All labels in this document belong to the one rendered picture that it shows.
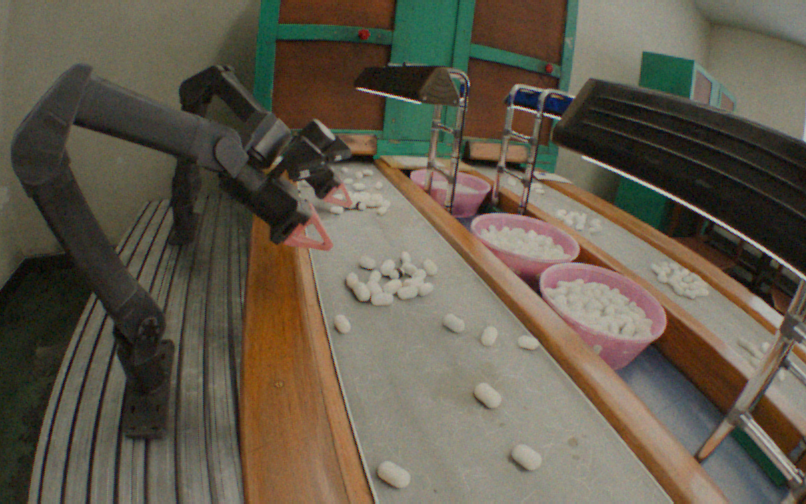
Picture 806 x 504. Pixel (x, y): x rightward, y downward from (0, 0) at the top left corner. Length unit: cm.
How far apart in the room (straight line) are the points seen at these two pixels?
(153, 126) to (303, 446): 37
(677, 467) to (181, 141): 69
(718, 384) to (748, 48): 529
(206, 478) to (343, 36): 133
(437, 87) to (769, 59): 530
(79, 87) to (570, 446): 64
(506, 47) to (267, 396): 154
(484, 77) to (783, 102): 455
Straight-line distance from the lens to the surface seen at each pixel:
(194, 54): 225
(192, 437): 53
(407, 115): 150
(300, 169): 55
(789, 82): 558
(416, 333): 55
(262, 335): 50
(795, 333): 43
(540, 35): 179
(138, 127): 45
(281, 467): 37
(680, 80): 337
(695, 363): 80
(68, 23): 257
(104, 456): 56
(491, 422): 45
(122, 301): 49
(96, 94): 43
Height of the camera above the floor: 108
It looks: 26 degrees down
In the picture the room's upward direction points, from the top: 6 degrees clockwise
